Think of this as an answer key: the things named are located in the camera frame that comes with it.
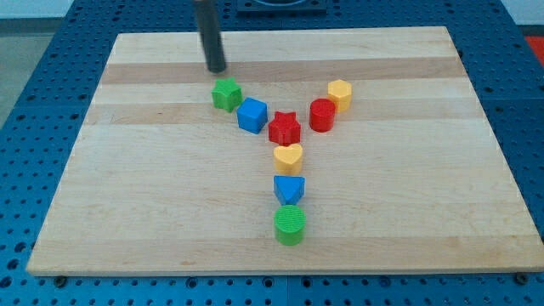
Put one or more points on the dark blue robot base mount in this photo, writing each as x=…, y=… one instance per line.
x=280, y=6

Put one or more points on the yellow heart block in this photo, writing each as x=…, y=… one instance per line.
x=288, y=160

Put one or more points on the green cylinder block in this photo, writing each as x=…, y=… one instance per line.
x=289, y=223

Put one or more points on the light wooden board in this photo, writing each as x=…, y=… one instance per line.
x=410, y=180

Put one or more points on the red star block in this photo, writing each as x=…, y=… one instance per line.
x=285, y=129

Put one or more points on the green star block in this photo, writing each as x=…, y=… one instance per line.
x=226, y=94

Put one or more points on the blue cube block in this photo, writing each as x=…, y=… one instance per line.
x=252, y=115

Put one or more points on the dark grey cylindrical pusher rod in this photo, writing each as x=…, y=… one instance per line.
x=206, y=17

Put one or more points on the red cylinder block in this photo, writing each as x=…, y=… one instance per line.
x=322, y=115

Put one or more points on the yellow hexagon block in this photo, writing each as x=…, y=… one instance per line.
x=340, y=93

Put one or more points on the blue triangle block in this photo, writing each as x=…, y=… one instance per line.
x=289, y=190

